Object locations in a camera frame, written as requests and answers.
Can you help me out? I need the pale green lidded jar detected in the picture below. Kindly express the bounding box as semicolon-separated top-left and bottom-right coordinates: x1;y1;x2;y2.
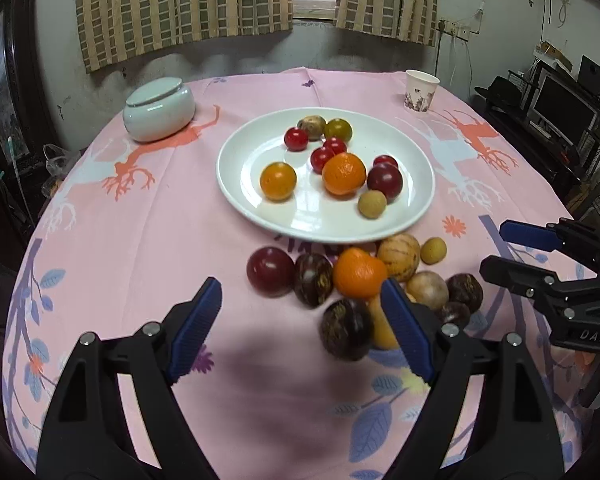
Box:
122;76;196;143

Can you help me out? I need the yellow-green tomato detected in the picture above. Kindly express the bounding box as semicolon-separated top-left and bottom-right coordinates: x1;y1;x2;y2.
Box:
324;118;353;142

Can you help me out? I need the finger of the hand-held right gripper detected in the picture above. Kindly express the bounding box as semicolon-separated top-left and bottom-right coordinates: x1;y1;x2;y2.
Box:
499;219;563;252
480;255;561;306

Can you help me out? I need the black hat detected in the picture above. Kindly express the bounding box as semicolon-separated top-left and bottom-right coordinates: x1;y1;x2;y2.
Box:
475;76;523;106

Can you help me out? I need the dark brown water chestnut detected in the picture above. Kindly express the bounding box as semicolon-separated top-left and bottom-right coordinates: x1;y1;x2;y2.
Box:
437;301;472;328
446;273;484;313
320;299;375;362
293;252;335;308

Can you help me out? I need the tan longan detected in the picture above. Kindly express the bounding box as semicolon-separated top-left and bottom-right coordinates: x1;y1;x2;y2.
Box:
420;236;448;265
358;190;388;220

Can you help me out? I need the pink printed tablecloth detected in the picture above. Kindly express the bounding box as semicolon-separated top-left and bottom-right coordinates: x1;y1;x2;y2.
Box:
2;66;596;480

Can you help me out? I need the tan round fruit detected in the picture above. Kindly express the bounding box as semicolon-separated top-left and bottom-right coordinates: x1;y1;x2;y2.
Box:
298;115;327;141
405;270;450;310

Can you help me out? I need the yellow-orange tomato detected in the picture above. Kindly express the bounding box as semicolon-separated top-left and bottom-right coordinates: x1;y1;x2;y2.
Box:
259;161;298;202

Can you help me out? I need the white oval plate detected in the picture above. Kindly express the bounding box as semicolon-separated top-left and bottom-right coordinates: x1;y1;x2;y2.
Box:
216;107;436;245

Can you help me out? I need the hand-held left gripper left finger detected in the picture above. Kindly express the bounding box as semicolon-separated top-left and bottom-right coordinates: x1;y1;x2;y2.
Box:
37;276;223;480

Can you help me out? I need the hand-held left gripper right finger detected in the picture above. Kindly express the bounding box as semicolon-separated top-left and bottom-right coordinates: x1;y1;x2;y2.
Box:
380;277;566;480

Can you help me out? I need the orange mandarin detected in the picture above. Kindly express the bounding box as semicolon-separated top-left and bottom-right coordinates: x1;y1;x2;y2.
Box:
333;247;388;300
322;152;367;197

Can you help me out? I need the white wall socket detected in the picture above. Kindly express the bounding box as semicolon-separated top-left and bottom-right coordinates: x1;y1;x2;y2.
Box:
437;20;471;41

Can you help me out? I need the clear plastic bag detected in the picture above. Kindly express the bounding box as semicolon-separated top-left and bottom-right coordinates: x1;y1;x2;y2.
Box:
42;144;83;196

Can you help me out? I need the computer monitor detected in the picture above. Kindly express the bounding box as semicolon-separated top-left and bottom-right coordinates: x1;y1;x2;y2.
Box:
530;67;600;136

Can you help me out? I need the black speaker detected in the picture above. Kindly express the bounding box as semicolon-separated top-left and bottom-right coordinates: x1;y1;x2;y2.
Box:
578;55;600;96

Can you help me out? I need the printed paper cup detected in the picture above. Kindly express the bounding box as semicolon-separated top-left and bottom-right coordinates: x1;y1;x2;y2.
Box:
404;69;441;113

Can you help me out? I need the black equipment desk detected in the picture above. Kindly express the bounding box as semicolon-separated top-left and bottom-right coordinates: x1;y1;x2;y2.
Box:
472;67;600;221

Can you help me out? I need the wide checked curtain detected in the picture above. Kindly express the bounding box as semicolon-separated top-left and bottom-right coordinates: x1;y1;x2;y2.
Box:
75;0;295;73

